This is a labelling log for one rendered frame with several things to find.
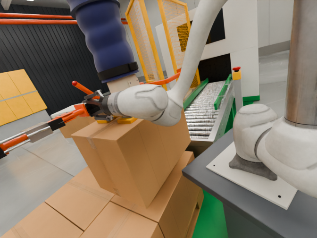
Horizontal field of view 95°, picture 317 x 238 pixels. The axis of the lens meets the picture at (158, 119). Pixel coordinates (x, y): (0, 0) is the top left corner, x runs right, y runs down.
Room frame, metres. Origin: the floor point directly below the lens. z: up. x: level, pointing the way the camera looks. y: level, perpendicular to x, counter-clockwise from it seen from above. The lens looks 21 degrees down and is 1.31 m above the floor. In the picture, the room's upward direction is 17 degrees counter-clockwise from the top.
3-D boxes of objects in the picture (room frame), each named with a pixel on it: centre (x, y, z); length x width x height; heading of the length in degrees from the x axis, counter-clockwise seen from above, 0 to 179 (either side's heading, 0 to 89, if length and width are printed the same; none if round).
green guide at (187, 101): (2.56, -0.79, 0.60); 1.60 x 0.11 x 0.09; 143
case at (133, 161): (0.87, 0.15, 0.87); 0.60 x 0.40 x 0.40; 141
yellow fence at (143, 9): (2.42, -0.12, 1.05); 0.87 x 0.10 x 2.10; 15
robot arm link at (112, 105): (0.53, 0.12, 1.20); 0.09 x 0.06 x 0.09; 143
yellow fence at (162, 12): (2.85, -0.82, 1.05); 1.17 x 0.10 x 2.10; 143
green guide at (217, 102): (2.24, -1.22, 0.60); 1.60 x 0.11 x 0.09; 143
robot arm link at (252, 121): (0.51, -0.37, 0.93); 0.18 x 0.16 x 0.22; 1
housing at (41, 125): (0.52, 0.43, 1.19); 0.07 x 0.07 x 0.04; 51
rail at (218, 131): (1.92, -1.05, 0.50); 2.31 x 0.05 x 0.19; 143
